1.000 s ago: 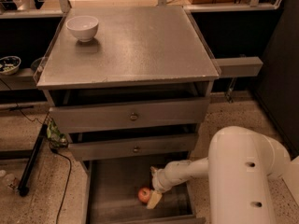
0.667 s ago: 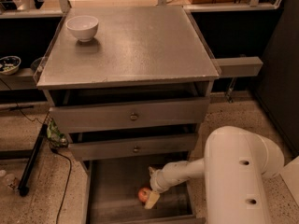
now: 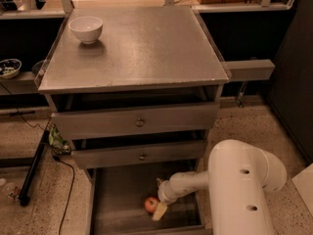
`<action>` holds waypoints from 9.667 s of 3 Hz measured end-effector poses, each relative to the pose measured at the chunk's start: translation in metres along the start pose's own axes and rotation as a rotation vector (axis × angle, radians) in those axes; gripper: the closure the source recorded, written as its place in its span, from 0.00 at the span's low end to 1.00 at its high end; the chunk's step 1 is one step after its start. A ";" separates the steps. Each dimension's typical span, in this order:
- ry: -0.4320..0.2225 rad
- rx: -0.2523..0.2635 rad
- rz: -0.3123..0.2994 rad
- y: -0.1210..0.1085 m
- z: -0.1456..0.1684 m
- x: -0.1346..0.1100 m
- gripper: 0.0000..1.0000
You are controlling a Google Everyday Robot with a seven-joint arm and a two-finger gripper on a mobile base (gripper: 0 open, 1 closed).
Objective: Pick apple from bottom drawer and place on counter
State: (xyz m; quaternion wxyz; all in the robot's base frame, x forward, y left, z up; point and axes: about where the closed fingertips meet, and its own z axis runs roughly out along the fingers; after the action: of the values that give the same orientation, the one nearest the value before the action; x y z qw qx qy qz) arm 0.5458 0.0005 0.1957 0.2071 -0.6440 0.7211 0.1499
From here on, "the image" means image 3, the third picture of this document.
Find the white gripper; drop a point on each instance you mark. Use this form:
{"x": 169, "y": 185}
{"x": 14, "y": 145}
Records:
{"x": 165, "y": 191}

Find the red apple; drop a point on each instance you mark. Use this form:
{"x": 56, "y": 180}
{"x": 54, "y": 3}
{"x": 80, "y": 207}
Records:
{"x": 151, "y": 204}

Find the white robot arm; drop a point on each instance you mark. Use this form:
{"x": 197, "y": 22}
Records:
{"x": 238, "y": 177}

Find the bottom open grey drawer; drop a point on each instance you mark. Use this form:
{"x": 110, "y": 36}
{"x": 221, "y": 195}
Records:
{"x": 119, "y": 202}

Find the middle grey drawer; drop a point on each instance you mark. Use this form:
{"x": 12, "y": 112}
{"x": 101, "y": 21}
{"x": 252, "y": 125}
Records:
{"x": 139, "y": 154}

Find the top grey drawer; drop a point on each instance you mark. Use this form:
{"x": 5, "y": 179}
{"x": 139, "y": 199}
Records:
{"x": 135, "y": 121}

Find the grey drawer cabinet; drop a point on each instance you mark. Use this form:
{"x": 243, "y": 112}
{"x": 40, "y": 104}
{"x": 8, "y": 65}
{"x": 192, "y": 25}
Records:
{"x": 145, "y": 56}

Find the green snack bag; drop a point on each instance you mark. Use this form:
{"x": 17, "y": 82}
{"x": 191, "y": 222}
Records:
{"x": 59, "y": 145}

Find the black metal leg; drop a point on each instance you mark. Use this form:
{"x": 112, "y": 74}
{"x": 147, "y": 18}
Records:
{"x": 24, "y": 199}

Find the white board on floor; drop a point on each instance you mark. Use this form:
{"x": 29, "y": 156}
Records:
{"x": 303, "y": 183}

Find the grey side shelf left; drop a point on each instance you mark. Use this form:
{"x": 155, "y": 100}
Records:
{"x": 21, "y": 84}

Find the white ceramic bowl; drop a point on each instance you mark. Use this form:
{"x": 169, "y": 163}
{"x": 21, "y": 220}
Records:
{"x": 86, "y": 29}

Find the patterned bowl on shelf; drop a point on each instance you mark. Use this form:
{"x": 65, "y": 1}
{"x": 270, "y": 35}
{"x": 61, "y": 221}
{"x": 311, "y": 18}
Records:
{"x": 10, "y": 68}

